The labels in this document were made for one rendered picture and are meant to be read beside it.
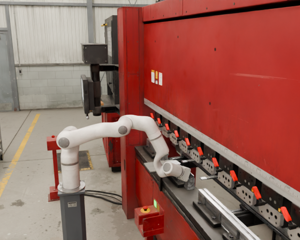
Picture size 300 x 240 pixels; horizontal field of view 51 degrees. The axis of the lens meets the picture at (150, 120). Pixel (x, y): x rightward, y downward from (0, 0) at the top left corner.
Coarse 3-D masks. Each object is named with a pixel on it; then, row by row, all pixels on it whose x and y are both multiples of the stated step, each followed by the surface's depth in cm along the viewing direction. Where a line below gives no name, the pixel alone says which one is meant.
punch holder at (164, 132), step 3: (162, 117) 280; (162, 120) 281; (165, 120) 274; (168, 120) 268; (162, 123) 281; (165, 123) 274; (168, 123) 269; (165, 126) 275; (162, 129) 282; (165, 129) 275; (162, 132) 282; (165, 132) 275; (165, 135) 276; (168, 135) 271
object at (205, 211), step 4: (196, 200) 222; (196, 204) 217; (196, 208) 217; (200, 208) 212; (204, 208) 212; (200, 212) 211; (204, 212) 207; (208, 212) 207; (204, 216) 206; (208, 216) 203; (208, 220) 201; (212, 220) 198; (216, 220) 198; (212, 224) 196; (216, 224) 195; (220, 224) 196
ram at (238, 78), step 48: (144, 48) 315; (192, 48) 213; (240, 48) 161; (288, 48) 129; (144, 96) 328; (192, 96) 219; (240, 96) 164; (288, 96) 132; (240, 144) 168; (288, 144) 134
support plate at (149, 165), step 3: (147, 162) 265; (150, 162) 265; (147, 165) 259; (150, 165) 259; (153, 165) 259; (162, 165) 259; (147, 168) 254; (150, 168) 253; (153, 168) 253; (150, 171) 247; (153, 171) 248
